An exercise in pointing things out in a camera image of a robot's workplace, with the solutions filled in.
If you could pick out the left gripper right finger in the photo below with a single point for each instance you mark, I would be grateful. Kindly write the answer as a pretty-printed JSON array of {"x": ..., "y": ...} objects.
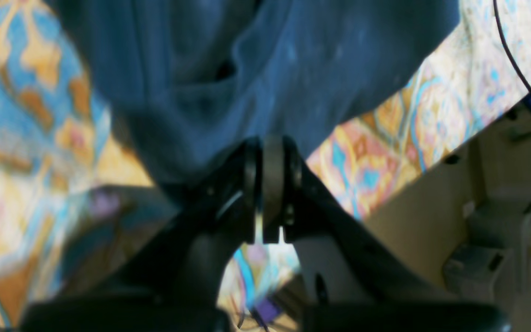
[{"x": 353, "y": 282}]

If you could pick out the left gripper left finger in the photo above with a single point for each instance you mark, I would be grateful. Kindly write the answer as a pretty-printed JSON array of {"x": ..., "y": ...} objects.
[{"x": 172, "y": 283}]

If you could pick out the dark navy t-shirt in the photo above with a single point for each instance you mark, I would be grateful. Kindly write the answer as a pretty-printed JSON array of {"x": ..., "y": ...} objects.
[{"x": 191, "y": 79}]

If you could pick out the patterned colourful tablecloth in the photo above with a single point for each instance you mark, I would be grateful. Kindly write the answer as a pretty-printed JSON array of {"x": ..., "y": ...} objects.
[{"x": 70, "y": 192}]

